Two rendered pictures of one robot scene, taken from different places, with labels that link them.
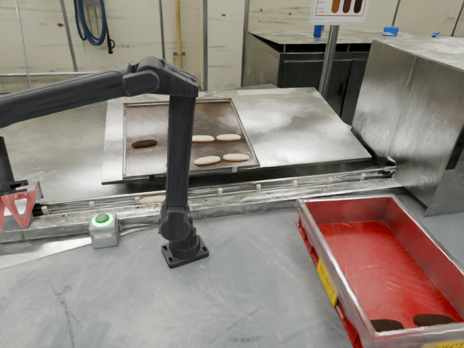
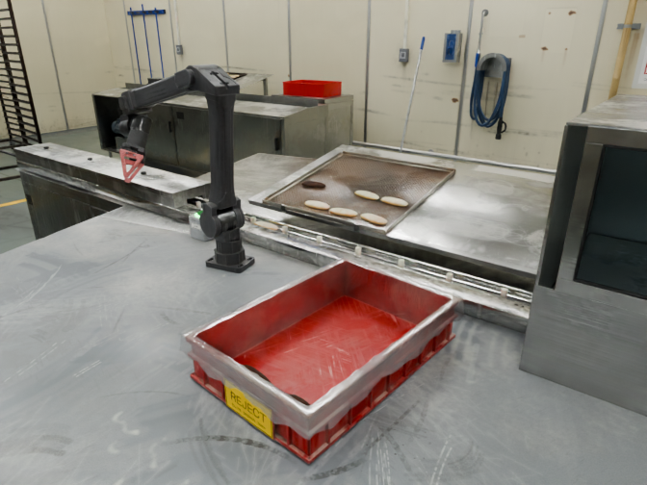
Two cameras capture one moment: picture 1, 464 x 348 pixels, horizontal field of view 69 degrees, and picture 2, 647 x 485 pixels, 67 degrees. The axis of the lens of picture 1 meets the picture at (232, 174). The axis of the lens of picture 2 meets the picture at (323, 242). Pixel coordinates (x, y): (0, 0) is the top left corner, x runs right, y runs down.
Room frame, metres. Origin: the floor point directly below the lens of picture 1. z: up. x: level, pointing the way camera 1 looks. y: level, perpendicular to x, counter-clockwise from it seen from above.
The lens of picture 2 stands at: (0.12, -1.05, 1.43)
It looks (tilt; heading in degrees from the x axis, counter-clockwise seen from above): 23 degrees down; 52
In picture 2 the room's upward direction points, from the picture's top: straight up
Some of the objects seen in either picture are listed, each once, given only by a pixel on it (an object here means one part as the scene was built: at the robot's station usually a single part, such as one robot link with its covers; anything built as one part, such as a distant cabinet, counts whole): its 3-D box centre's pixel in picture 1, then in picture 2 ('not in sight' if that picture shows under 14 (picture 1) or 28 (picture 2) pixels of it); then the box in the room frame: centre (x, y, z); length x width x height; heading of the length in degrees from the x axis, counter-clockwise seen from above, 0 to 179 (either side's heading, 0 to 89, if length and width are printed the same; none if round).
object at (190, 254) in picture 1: (184, 242); (229, 251); (0.71, 0.13, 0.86); 0.12 x 0.09 x 0.08; 118
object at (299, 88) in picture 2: not in sight; (312, 88); (3.31, 3.16, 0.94); 0.51 x 0.36 x 0.13; 109
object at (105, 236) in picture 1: (105, 233); (205, 230); (0.76, 0.37, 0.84); 0.08 x 0.08 x 0.11; 15
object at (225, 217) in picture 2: (175, 222); (220, 224); (0.71, 0.15, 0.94); 0.09 x 0.05 x 0.10; 99
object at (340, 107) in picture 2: not in sight; (312, 137); (3.31, 3.16, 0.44); 0.70 x 0.55 x 0.87; 105
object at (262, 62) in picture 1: (345, 84); not in sight; (3.50, -1.13, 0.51); 1.93 x 1.05 x 1.02; 105
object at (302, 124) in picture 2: not in sight; (219, 125); (2.67, 4.03, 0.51); 3.00 x 1.26 x 1.03; 105
